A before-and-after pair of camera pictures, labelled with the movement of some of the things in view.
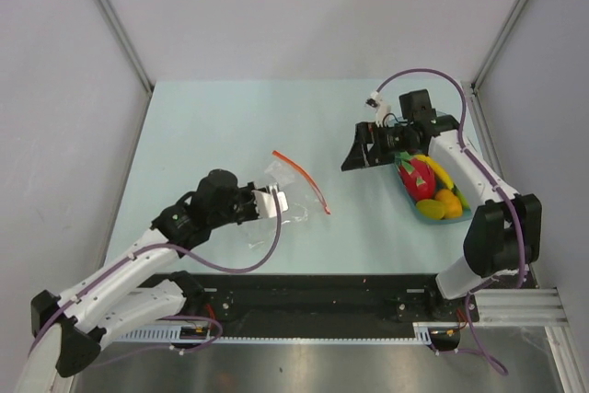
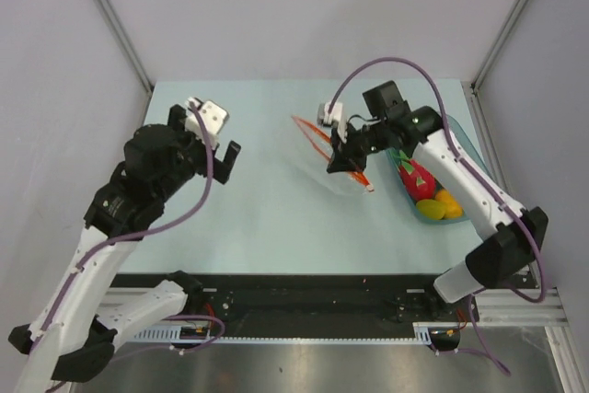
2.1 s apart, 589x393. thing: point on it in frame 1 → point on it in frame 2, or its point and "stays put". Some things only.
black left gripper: [247, 190] → [222, 169]
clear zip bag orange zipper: [306, 200] → [320, 143]
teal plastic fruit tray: [467, 213] stays put
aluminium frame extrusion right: [520, 307] stays put
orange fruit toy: [453, 208] stays put
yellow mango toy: [431, 209] stays put
